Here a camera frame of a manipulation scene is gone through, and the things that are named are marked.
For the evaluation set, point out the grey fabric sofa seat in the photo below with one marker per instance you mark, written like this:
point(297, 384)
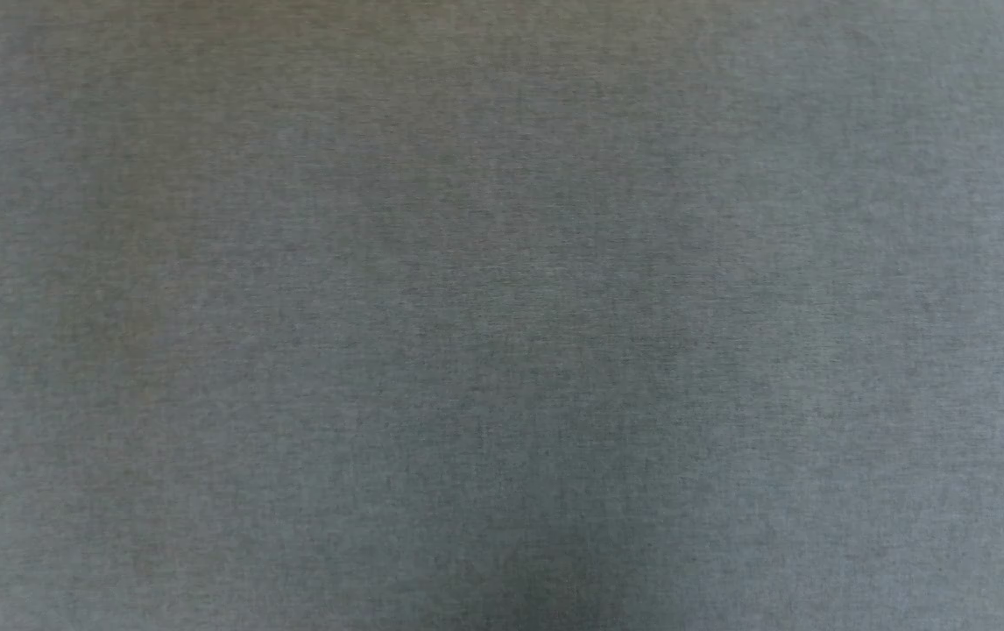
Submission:
point(502, 315)

